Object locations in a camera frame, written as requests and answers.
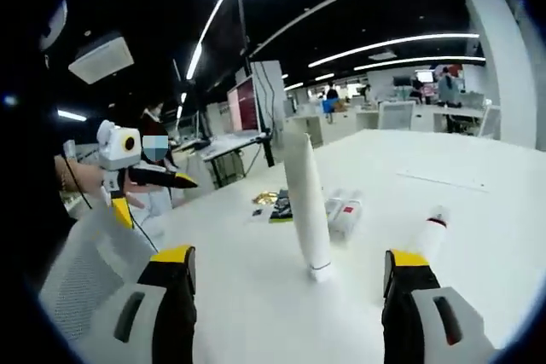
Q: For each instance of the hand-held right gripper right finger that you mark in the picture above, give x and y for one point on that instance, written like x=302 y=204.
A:
x=405 y=317

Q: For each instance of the ceiling air conditioner panel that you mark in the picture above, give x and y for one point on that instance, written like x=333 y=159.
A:
x=102 y=59

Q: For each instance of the black monitor stand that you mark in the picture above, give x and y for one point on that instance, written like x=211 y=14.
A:
x=268 y=151

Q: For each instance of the white red-collared pump bottle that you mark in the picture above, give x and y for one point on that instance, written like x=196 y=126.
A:
x=431 y=236

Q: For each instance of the white office desk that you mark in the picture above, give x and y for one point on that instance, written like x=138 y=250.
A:
x=230 y=142

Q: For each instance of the white background office chair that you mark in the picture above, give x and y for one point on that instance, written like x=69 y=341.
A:
x=396 y=116

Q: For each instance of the person's dark clothing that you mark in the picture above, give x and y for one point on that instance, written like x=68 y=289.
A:
x=47 y=210

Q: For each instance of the gold foil skincare sachet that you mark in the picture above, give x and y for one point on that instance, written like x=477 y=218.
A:
x=264 y=198

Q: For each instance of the long ceiling light strip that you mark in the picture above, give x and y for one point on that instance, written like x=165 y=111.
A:
x=193 y=63

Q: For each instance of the person's left hand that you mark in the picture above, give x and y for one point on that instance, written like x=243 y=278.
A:
x=85 y=178

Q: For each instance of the short ceiling light strip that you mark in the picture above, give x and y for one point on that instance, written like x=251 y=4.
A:
x=72 y=115

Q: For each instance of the monitor with red screen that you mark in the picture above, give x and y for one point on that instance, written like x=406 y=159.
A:
x=245 y=108

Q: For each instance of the tall white skincare tube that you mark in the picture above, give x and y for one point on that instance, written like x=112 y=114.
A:
x=305 y=210

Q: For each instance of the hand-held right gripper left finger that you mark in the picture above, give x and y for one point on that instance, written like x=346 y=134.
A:
x=170 y=317

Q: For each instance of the white mesh office chair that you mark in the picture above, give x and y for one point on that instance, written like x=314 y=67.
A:
x=81 y=270

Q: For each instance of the green silver skincare sachet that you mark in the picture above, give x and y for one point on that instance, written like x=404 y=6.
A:
x=281 y=208

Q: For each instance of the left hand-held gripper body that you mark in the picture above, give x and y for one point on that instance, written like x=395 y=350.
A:
x=113 y=153

